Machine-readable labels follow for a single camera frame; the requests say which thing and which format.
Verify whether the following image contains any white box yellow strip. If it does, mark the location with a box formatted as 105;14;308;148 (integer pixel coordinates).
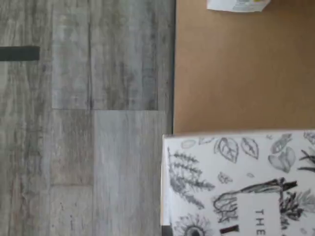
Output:
160;129;315;236

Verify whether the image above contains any black floor tape strip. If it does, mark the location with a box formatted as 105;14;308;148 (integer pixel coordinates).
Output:
0;46;40;61

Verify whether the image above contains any purely elizabeth yellow white box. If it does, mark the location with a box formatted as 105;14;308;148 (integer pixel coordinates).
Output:
206;0;271;13

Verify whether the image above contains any black metal shelf frame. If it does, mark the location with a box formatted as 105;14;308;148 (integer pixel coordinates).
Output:
170;0;178;136

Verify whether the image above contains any tan lower shelf board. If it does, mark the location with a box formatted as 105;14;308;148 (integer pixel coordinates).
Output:
173;0;315;136

